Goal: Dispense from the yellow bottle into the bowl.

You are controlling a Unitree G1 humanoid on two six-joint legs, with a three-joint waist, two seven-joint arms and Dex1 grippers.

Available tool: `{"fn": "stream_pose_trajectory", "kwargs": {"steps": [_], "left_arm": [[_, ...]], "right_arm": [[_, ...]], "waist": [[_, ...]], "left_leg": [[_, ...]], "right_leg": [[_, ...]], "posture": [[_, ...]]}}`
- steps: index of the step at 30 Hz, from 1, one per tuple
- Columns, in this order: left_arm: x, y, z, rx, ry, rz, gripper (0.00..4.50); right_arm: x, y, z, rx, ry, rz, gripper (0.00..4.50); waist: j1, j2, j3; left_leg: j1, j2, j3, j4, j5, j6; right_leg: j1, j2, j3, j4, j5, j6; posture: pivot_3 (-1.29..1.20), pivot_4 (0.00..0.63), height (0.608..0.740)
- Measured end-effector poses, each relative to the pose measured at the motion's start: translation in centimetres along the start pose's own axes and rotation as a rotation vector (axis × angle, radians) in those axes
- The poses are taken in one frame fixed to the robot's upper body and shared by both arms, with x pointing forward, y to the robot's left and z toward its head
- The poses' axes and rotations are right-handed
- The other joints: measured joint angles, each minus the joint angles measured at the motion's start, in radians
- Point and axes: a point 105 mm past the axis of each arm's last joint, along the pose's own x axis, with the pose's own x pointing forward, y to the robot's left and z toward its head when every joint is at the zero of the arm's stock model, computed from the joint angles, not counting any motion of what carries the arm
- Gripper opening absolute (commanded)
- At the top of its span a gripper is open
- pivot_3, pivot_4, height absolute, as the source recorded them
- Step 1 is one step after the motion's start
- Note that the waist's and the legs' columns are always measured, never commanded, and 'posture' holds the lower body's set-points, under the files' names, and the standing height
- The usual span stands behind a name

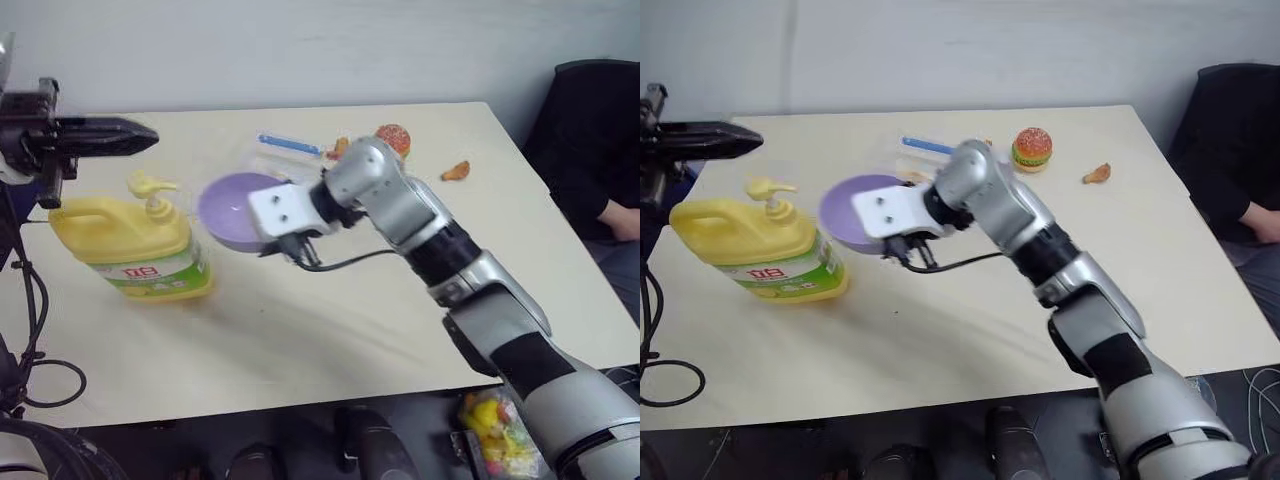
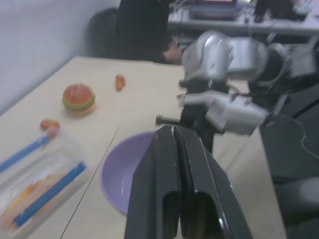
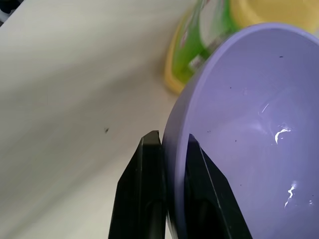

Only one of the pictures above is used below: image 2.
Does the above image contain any clear box with blue clips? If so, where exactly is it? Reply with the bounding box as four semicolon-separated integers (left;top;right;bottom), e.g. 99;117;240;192
0;128;91;239

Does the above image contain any toy fried chicken drumstick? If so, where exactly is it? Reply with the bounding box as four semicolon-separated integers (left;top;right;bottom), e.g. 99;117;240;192
115;74;127;92

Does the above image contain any black robot torso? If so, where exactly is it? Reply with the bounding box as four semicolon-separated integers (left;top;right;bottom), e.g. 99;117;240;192
249;47;319;239

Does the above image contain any grey background desk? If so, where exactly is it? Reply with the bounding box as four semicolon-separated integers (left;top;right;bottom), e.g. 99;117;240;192
167;0;319;38

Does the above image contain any purple bowl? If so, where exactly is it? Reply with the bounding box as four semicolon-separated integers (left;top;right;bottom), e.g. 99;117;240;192
99;131;158;217

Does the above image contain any person in black clothes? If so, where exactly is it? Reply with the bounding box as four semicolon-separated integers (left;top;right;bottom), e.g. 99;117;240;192
116;0;178;63

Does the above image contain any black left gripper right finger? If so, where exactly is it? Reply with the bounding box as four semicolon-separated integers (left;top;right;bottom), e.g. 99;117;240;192
173;125;253;239

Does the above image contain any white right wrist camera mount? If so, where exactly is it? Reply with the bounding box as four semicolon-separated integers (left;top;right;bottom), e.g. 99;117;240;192
177;89;270;137

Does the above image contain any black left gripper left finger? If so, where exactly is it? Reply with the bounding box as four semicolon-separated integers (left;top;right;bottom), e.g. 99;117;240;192
124;125;181;239

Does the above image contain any black office chair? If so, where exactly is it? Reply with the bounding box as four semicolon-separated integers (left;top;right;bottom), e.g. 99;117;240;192
88;7;121;58

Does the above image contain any person's bare hand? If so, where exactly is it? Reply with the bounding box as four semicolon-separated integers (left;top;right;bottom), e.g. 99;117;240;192
161;41;184;62

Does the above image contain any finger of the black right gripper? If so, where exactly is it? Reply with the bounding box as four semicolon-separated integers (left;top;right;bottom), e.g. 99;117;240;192
156;116;180;125

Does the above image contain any toy brown chicken nugget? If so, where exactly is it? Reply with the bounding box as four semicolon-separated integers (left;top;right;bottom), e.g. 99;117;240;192
40;118;60;130

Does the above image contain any toy pink sausage piece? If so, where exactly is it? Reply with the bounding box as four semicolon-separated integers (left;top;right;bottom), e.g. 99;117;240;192
46;126;59;138

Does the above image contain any toy hamburger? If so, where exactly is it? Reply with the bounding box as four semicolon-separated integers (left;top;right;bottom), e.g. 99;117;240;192
62;84;97;116

